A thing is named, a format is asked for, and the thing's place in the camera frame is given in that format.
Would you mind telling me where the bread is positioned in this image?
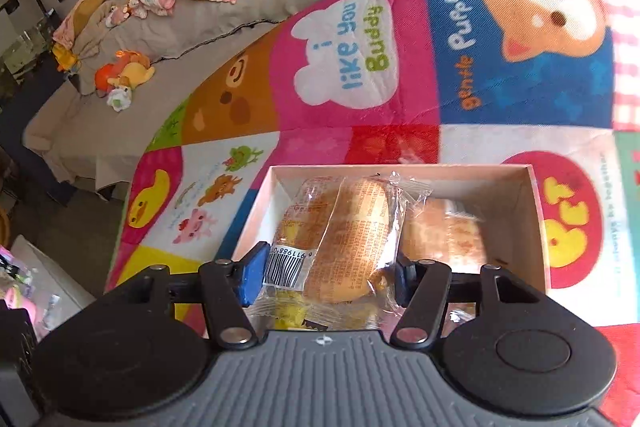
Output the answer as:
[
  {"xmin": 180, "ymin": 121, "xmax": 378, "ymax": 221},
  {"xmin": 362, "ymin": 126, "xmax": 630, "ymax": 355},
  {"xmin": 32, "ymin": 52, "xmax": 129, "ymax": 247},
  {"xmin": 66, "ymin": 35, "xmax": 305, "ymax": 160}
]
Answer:
[
  {"xmin": 400, "ymin": 196, "xmax": 502, "ymax": 279},
  {"xmin": 260, "ymin": 171, "xmax": 434, "ymax": 334}
]

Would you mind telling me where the beige sofa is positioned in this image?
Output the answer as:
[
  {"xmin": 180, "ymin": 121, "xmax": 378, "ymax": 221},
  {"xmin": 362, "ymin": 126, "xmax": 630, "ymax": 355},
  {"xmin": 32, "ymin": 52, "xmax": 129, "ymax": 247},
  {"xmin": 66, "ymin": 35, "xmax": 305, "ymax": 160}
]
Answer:
[{"xmin": 22, "ymin": 0, "xmax": 453, "ymax": 198}]

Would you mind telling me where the pink cardboard box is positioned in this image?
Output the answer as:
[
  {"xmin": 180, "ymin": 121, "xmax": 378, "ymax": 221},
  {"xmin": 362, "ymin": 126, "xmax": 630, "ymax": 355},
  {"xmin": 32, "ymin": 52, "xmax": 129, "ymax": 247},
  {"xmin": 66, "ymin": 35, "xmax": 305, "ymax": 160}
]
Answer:
[{"xmin": 232, "ymin": 163, "xmax": 552, "ymax": 334}]

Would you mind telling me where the yellow snack packet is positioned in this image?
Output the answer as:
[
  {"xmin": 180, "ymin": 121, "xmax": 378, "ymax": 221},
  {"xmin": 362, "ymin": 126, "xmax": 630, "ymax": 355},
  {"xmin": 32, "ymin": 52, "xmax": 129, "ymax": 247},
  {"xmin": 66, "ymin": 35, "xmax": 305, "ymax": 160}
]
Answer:
[{"xmin": 272, "ymin": 289, "xmax": 382, "ymax": 334}]

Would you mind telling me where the white green plush toy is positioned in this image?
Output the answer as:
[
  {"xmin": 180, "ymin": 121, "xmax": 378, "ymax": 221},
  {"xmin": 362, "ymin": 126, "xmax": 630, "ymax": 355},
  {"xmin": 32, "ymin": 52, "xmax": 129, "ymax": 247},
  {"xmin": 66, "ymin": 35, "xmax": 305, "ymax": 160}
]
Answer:
[{"xmin": 105, "ymin": 86, "xmax": 134, "ymax": 112}]

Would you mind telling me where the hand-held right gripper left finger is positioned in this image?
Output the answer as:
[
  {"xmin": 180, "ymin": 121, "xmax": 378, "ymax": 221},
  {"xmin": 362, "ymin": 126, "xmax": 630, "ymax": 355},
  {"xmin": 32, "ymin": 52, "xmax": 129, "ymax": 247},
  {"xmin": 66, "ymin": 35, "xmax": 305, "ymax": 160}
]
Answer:
[{"xmin": 125, "ymin": 241, "xmax": 274, "ymax": 352}]

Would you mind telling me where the black cable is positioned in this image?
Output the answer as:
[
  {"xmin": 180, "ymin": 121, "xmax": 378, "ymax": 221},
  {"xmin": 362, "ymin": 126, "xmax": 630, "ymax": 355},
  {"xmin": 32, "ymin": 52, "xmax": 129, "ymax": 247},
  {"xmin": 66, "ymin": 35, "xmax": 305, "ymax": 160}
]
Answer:
[{"xmin": 149, "ymin": 18, "xmax": 287, "ymax": 64}]

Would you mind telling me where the pink towel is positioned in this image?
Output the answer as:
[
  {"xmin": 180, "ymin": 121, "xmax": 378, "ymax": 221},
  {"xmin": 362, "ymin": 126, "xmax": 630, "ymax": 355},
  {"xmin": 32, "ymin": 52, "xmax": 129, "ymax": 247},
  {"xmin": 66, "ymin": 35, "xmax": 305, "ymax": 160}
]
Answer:
[{"xmin": 52, "ymin": 0, "xmax": 109, "ymax": 50}]

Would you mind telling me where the dark glass cabinet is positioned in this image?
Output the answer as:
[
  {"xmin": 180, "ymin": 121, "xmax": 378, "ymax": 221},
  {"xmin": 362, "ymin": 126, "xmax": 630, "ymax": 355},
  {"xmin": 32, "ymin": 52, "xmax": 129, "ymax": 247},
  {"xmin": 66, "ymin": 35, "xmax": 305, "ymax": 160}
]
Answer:
[{"xmin": 0, "ymin": 0, "xmax": 57, "ymax": 120}]

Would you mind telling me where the colourful cartoon printed blanket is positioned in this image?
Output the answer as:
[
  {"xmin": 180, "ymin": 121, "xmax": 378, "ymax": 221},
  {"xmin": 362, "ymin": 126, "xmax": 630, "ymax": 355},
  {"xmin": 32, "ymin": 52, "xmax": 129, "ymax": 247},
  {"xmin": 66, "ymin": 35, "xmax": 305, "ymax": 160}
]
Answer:
[{"xmin": 104, "ymin": 0, "xmax": 640, "ymax": 427}]

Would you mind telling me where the orange yellow plush toy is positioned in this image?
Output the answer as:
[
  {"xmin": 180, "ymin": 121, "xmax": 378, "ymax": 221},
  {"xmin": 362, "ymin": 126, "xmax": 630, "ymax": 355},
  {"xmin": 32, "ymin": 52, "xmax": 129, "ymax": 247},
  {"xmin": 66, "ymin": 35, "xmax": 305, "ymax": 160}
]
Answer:
[{"xmin": 94, "ymin": 50, "xmax": 157, "ymax": 92}]

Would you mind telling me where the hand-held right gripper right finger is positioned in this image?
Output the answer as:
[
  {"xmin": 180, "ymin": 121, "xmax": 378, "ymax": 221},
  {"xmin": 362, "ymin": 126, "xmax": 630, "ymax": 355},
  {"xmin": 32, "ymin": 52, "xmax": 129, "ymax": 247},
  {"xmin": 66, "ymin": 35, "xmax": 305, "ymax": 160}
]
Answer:
[{"xmin": 388, "ymin": 254, "xmax": 552, "ymax": 351}]

